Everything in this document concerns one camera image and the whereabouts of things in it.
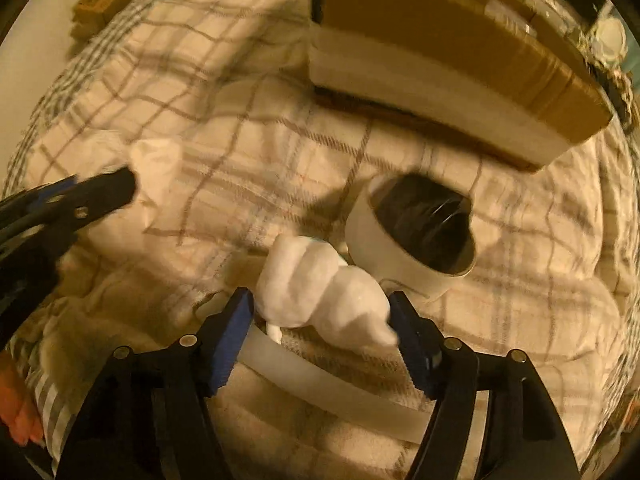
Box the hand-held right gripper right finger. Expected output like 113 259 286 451
387 290 581 480

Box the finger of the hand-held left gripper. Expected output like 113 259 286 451
55 167 137 233
0 176 81 221

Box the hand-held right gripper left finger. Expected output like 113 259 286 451
55 287 254 480

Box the white tissue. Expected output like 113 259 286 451
127 137 182 228
256 235 399 353

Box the person's left hand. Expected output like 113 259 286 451
0 350 45 447

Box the white plastic strip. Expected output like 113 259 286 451
239 327 437 445

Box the white cup dark interior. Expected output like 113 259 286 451
345 172 477 297

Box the grey checked sheet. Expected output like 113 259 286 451
5 5 136 461

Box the beige plaid blanket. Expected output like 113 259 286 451
7 0 638 480

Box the large cardboard box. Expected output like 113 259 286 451
306 0 615 172

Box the round white object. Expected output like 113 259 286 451
595 19 630 61

